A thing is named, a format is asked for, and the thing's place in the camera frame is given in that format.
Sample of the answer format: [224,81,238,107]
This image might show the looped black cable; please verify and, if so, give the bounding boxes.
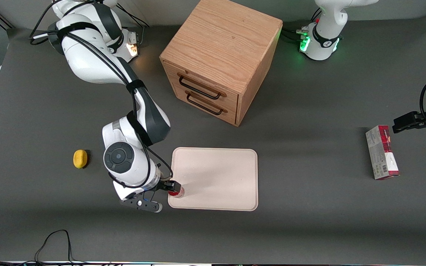
[34,229,76,265]

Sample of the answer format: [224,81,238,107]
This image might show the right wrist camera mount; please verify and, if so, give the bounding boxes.
[120,190,163,214]

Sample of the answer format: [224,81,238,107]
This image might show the black left arm base cable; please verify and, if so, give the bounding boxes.
[281,7,323,45]

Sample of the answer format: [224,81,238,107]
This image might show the black arm base cable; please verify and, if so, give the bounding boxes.
[281,7,323,45]
[115,3,151,45]

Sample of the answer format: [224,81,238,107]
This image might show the red tartan cardboard box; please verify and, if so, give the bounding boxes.
[365,125,400,180]

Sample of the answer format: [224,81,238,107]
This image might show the wooden drawer front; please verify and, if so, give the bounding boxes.
[162,60,240,108]
[172,83,239,125]

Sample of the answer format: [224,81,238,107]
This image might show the black metal drawer handle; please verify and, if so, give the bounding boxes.
[177,73,227,100]
[186,92,228,116]

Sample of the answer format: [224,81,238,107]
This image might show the black right arm base cable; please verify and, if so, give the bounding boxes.
[115,3,151,45]

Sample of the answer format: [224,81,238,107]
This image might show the cream rectangular tray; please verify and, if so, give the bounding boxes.
[168,147,258,212]

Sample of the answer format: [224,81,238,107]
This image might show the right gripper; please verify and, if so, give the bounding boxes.
[146,167,181,194]

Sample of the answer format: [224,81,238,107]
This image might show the yellow lemon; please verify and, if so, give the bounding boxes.
[73,149,88,169]

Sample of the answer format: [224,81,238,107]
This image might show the wooden drawer cabinet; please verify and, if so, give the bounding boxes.
[159,0,283,127]

